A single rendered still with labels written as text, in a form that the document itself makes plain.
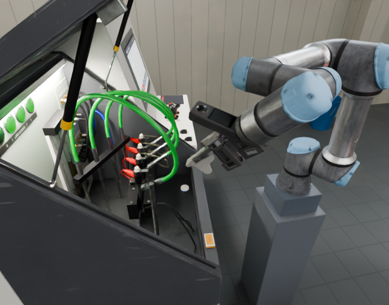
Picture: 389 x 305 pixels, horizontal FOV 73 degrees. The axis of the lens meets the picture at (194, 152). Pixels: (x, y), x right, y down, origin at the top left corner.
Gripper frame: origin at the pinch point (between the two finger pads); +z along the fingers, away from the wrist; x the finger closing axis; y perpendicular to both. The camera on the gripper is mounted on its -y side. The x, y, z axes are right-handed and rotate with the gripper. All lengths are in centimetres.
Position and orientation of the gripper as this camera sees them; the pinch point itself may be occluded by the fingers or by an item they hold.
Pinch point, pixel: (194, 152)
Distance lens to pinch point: 69.1
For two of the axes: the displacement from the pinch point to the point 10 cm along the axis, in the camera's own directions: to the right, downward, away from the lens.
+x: 4.9, -6.4, 5.8
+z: -5.2, 3.2, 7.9
